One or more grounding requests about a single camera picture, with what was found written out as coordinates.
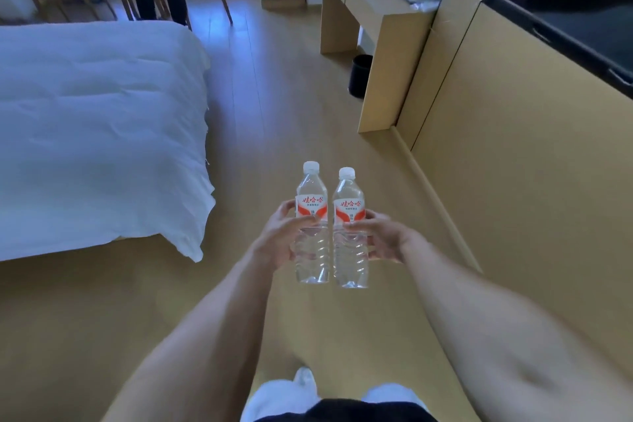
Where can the person's left hand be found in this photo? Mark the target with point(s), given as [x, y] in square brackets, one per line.
[279, 241]

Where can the person's white left shoe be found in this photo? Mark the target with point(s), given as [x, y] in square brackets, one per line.
[305, 376]

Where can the light denim shorts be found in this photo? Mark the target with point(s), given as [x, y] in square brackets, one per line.
[277, 397]

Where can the person's left forearm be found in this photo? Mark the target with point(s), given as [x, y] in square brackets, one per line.
[198, 342]

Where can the white bed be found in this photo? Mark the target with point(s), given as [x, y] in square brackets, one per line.
[99, 130]

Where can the black bin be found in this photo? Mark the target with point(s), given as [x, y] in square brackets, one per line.
[361, 75]

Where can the person's right forearm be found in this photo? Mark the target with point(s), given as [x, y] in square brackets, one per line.
[514, 337]

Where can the person's right hand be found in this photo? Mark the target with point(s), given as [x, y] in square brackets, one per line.
[393, 238]

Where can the black television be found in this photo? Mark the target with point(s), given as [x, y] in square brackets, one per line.
[568, 1]

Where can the black t-shirt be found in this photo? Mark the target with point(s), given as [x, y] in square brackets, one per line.
[346, 412]

